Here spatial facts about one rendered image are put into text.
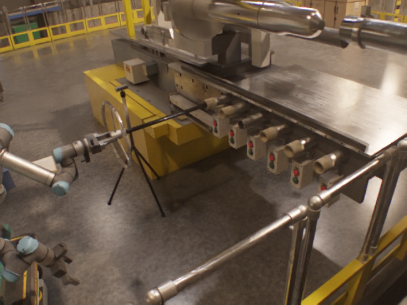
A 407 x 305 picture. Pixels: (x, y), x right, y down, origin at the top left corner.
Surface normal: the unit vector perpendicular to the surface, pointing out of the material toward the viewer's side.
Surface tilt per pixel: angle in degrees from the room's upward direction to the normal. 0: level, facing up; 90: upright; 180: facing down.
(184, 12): 90
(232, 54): 90
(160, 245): 0
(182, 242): 0
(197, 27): 90
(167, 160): 90
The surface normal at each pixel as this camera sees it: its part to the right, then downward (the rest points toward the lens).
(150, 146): 0.54, 0.40
